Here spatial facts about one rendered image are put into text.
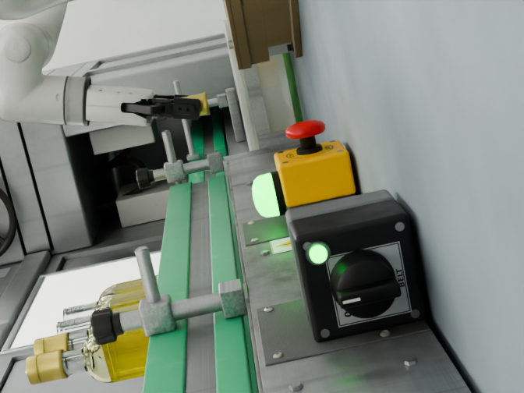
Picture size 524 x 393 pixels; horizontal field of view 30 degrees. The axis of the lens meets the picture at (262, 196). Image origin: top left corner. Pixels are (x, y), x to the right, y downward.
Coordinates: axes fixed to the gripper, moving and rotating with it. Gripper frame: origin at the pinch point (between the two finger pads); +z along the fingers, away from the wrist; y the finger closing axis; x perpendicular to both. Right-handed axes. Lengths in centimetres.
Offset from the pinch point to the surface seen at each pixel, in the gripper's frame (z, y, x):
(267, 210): 9, 57, -3
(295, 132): 11, 57, 5
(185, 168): 0.3, 13.1, -7.3
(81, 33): -56, -347, -7
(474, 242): 16, 103, 6
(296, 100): 16.0, 9.3, 3.0
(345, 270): 12, 90, 0
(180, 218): 0.1, 35.6, -9.4
